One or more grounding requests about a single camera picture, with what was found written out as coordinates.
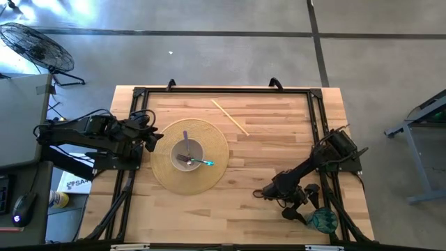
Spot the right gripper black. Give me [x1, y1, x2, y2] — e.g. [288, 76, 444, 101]
[261, 172, 321, 226]

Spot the yellow can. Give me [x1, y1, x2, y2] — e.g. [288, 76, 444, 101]
[48, 190, 70, 209]

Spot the white ribbed bowl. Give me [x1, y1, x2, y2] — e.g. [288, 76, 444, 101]
[169, 138, 206, 172]

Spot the black floor fan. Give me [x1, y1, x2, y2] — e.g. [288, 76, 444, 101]
[0, 22, 86, 87]

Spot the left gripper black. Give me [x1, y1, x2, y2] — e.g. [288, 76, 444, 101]
[120, 116, 164, 154]

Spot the white printed cardboard box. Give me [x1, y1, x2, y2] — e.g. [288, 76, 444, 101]
[56, 152, 95, 195]

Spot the dark desk top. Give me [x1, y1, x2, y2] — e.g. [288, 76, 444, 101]
[0, 160, 53, 247]

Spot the pale wooden chopstick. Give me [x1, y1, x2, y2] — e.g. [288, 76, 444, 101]
[210, 99, 250, 137]

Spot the round woven yellow placemat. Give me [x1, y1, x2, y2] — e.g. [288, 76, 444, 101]
[150, 118, 230, 196]

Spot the white bracket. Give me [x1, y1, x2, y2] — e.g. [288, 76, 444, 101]
[305, 245, 345, 251]
[110, 243, 151, 251]

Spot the black computer mouse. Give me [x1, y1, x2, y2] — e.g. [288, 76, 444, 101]
[12, 191, 38, 228]

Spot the blue faceted plastic cup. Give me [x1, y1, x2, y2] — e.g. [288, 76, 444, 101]
[302, 207, 339, 234]

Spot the black keyboard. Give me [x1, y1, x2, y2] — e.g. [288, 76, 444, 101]
[0, 176, 10, 215]

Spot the grey raised desk top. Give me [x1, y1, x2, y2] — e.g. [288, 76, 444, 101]
[0, 73, 53, 169]

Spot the grey metal table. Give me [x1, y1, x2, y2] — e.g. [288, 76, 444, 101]
[384, 89, 446, 205]

